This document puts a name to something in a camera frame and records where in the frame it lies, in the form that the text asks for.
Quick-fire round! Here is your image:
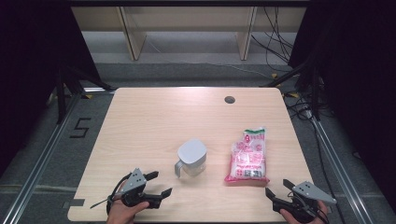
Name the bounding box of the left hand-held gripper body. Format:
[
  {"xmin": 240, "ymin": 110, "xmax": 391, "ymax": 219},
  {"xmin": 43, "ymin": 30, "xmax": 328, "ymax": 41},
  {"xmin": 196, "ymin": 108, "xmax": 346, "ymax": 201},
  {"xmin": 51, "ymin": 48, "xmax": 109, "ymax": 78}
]
[{"xmin": 119, "ymin": 168, "xmax": 154, "ymax": 209}]

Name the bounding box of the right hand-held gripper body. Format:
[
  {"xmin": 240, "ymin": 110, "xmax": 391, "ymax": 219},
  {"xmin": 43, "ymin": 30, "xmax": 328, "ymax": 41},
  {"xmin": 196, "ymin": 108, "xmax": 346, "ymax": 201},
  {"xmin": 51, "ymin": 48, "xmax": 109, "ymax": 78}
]
[{"xmin": 273, "ymin": 181, "xmax": 338, "ymax": 224}]

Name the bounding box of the pink and white plastic bag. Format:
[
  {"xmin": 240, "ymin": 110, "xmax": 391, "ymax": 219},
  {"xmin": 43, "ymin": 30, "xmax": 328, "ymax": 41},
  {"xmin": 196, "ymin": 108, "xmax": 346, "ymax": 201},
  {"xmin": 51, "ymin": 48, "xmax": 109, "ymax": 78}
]
[{"xmin": 223, "ymin": 126, "xmax": 271, "ymax": 185}]

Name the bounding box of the clear jar with grey lid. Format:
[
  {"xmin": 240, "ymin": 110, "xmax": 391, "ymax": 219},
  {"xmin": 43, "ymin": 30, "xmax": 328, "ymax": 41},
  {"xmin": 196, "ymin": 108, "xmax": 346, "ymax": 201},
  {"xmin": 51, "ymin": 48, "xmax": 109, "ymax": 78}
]
[{"xmin": 174, "ymin": 137, "xmax": 208, "ymax": 179}]

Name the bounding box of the person's right hand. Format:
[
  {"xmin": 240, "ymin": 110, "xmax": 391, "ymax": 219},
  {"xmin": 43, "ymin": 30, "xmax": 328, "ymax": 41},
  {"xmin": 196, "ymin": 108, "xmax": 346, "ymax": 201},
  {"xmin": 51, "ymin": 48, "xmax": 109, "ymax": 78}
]
[{"xmin": 279, "ymin": 201, "xmax": 330, "ymax": 224}]

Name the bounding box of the person's left hand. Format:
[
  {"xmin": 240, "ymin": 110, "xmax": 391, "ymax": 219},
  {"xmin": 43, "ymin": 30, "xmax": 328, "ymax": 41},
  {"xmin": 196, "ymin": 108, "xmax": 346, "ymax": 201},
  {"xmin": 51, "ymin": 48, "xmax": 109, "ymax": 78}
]
[{"xmin": 106, "ymin": 199, "xmax": 150, "ymax": 224}]

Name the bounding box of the black metal stand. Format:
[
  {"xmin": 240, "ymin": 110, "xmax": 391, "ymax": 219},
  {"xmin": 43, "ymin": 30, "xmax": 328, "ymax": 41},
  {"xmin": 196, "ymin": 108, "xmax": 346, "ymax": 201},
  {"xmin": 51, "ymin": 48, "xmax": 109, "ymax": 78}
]
[
  {"xmin": 261, "ymin": 58, "xmax": 322, "ymax": 121},
  {"xmin": 55, "ymin": 64, "xmax": 117, "ymax": 125}
]

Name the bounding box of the dark curtain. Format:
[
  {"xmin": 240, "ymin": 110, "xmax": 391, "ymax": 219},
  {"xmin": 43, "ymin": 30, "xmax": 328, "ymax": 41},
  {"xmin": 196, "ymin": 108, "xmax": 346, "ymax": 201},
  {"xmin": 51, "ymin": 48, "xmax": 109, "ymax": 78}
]
[
  {"xmin": 0, "ymin": 0, "xmax": 102, "ymax": 175},
  {"xmin": 288, "ymin": 0, "xmax": 396, "ymax": 213}
]

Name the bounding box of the light wooden shelf unit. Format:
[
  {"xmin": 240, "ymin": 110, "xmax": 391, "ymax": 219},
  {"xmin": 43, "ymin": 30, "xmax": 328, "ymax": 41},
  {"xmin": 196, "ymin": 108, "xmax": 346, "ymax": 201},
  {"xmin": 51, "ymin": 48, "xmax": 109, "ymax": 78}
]
[{"xmin": 71, "ymin": 6, "xmax": 307, "ymax": 62}]

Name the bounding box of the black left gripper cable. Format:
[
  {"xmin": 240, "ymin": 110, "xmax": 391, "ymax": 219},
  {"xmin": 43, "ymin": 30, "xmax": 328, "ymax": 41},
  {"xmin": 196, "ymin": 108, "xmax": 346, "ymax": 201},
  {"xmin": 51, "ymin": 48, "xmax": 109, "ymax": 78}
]
[{"xmin": 106, "ymin": 172, "xmax": 133, "ymax": 217}]

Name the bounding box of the long aluminium floor rail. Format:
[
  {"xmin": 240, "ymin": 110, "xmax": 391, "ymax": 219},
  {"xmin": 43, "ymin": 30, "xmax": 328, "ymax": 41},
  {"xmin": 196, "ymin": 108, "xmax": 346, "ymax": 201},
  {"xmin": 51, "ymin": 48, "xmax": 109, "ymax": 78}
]
[
  {"xmin": 0, "ymin": 92, "xmax": 82, "ymax": 224},
  {"xmin": 311, "ymin": 117, "xmax": 376, "ymax": 224}
]

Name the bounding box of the black cable tie strap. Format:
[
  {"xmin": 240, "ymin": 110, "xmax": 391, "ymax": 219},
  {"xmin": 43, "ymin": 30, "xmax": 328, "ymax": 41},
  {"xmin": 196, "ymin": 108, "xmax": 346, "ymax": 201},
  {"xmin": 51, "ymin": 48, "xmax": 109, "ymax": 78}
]
[{"xmin": 90, "ymin": 198, "xmax": 110, "ymax": 210}]

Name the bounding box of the bundle of black floor cables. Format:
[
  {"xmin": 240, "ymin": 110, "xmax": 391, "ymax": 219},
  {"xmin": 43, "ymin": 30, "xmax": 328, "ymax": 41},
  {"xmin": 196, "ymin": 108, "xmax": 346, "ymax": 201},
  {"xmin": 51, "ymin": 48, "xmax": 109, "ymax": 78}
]
[{"xmin": 250, "ymin": 6, "xmax": 295, "ymax": 73}]

